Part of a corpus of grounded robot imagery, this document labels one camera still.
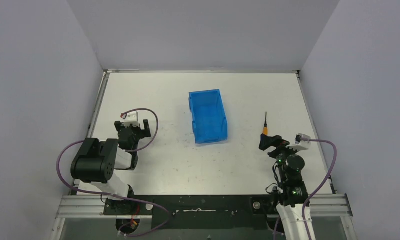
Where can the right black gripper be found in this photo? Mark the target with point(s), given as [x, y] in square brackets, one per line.
[276, 145]

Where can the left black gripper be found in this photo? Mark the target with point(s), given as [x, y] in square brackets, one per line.
[132, 129]

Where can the orange black screwdriver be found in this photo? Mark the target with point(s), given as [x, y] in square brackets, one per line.
[265, 129]

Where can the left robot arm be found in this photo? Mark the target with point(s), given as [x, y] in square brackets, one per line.
[96, 161]

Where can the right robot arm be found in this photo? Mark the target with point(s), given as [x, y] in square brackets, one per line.
[290, 196]

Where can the blue plastic bin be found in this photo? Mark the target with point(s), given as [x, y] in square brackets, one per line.
[209, 122]

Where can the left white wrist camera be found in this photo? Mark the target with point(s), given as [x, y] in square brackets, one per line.
[130, 119]

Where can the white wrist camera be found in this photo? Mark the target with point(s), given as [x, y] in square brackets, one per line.
[302, 143]
[130, 119]

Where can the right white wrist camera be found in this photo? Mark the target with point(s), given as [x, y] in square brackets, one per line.
[302, 143]

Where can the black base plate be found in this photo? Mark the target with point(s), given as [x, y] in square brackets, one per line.
[195, 212]

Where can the aluminium frame rail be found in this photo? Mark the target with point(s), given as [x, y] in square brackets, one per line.
[91, 207]

